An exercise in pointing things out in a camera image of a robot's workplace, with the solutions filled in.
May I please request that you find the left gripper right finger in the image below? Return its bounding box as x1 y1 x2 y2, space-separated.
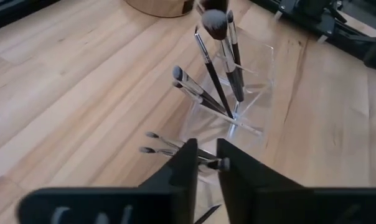
217 139 376 224

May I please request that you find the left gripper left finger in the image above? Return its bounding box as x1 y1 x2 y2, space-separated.
16 139 199 224

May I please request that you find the thin black makeup brush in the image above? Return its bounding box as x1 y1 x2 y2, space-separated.
145 131 219 160
197 156 232 172
193 26 235 119
172 65 228 115
172 81 228 116
225 9 247 88
139 146 214 166

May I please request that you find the clear acrylic brush organizer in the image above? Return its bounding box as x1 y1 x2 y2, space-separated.
177 26 276 200

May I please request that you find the fluffy dark powder brush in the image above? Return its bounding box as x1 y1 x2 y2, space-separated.
201 9 246 103

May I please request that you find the white shade wooden table lamp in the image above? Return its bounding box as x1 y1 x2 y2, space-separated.
125 0 195 19

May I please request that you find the black foundation brush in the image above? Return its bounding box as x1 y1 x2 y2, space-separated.
192 203 222 224

